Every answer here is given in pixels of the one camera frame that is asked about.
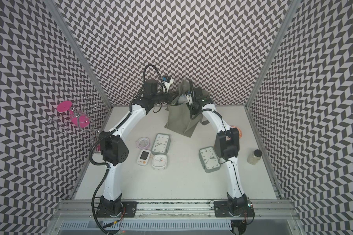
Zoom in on white timer with orange buttons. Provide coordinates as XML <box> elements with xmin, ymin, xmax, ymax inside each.
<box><xmin>136</xmin><ymin>149</ymin><xmax>151</xmax><ymax>166</ymax></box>

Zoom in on aluminium front rail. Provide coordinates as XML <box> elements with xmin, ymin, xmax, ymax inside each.
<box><xmin>51</xmin><ymin>199</ymin><xmax>301</xmax><ymax>221</ymax></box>

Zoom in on pink round alarm clock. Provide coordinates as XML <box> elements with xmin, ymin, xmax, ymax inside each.
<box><xmin>136</xmin><ymin>137</ymin><xmax>151</xmax><ymax>149</ymax></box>

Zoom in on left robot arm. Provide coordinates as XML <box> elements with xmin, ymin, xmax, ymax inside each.
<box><xmin>88</xmin><ymin>64</ymin><xmax>173</xmax><ymax>217</ymax></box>

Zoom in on green canvas bag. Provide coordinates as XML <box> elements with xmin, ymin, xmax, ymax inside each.
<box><xmin>165</xmin><ymin>79</ymin><xmax>213</xmax><ymax>138</ymax></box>

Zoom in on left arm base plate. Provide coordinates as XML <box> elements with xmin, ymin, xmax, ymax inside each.
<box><xmin>96</xmin><ymin>201</ymin><xmax>138</xmax><ymax>218</ymax></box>

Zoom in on green rectangular analog clock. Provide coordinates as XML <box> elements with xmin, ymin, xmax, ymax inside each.
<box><xmin>151</xmin><ymin>133</ymin><xmax>171</xmax><ymax>155</ymax></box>

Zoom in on large green analog clock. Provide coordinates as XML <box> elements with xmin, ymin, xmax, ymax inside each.
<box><xmin>199</xmin><ymin>146</ymin><xmax>221</xmax><ymax>173</ymax></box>

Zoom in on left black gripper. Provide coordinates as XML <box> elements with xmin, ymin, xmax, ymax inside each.
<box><xmin>152</xmin><ymin>89</ymin><xmax>179</xmax><ymax>105</ymax></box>

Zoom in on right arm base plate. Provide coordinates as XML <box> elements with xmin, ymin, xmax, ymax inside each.
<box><xmin>209</xmin><ymin>201</ymin><xmax>255</xmax><ymax>218</ymax></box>

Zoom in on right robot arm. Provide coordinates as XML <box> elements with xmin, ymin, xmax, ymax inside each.
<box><xmin>188</xmin><ymin>80</ymin><xmax>255</xmax><ymax>217</ymax></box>

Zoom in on jar with black lid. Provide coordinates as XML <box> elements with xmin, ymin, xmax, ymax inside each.
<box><xmin>247</xmin><ymin>149</ymin><xmax>263</xmax><ymax>165</ymax></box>

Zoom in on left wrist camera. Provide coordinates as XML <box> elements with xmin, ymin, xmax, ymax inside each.
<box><xmin>162</xmin><ymin>75</ymin><xmax>174</xmax><ymax>91</ymax></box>

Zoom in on orange patterned bowl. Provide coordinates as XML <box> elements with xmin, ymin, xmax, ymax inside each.
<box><xmin>231</xmin><ymin>126</ymin><xmax>243</xmax><ymax>139</ymax></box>

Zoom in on white square analog clock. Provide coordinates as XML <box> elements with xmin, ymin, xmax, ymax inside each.
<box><xmin>152</xmin><ymin>154</ymin><xmax>168</xmax><ymax>170</ymax></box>

